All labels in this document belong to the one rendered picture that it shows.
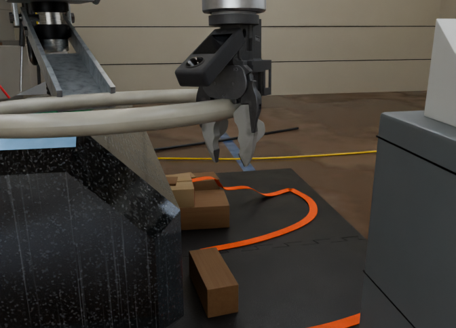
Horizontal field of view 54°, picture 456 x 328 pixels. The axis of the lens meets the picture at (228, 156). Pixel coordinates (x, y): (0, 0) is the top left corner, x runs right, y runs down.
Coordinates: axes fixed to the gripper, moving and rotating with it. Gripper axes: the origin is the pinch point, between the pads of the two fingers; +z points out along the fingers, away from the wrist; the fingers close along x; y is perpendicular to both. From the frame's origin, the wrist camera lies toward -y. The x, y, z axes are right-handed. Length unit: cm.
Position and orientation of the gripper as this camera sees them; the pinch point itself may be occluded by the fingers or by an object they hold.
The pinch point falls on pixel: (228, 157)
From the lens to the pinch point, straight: 65.6
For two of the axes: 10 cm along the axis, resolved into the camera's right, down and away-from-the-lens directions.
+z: 0.1, 9.7, 2.3
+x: -8.6, -1.1, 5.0
